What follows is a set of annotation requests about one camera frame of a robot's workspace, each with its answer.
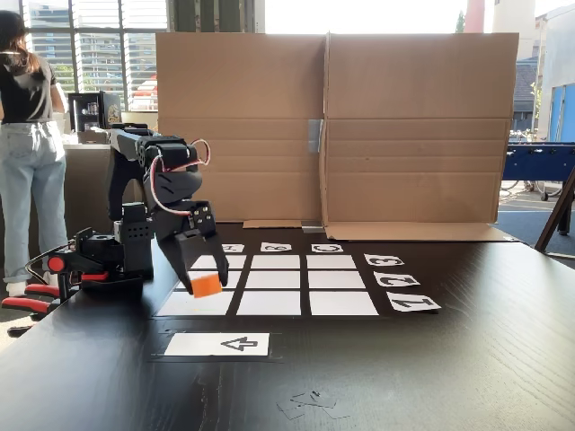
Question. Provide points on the round orange token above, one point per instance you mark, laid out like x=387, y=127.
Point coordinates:
x=206, y=286

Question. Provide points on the white nine-square grid sheet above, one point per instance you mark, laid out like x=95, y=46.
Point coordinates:
x=271, y=303

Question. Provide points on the letter A paper sheet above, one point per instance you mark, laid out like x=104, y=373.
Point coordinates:
x=233, y=248

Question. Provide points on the white arrow paper sheet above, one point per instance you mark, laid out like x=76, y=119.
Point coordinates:
x=202, y=345

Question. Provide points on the letter C paper sheet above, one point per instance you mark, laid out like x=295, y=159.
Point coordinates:
x=327, y=248

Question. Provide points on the beige counter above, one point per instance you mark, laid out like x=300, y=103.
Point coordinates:
x=85, y=188

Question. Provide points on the red black bar clamp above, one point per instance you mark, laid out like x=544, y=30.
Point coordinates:
x=27, y=305
x=56, y=264

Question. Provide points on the number 3 paper sheet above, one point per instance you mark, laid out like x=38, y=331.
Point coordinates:
x=384, y=260

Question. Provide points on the tape scraps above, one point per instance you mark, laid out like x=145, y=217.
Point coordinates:
x=310, y=404

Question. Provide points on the person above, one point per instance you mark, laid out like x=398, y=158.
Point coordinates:
x=27, y=170

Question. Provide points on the number 2 paper sheet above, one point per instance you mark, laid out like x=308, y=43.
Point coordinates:
x=396, y=279

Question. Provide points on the number 1 paper sheet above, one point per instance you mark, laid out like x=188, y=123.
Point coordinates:
x=413, y=302

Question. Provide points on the brown cardboard screen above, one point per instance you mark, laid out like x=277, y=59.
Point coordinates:
x=404, y=90

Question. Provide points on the blue foosball table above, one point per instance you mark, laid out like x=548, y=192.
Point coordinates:
x=539, y=161

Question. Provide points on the dark wooden stand leg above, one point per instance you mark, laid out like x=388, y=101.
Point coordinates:
x=557, y=211

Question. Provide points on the grey duct tape strip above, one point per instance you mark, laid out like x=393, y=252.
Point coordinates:
x=312, y=227
x=315, y=134

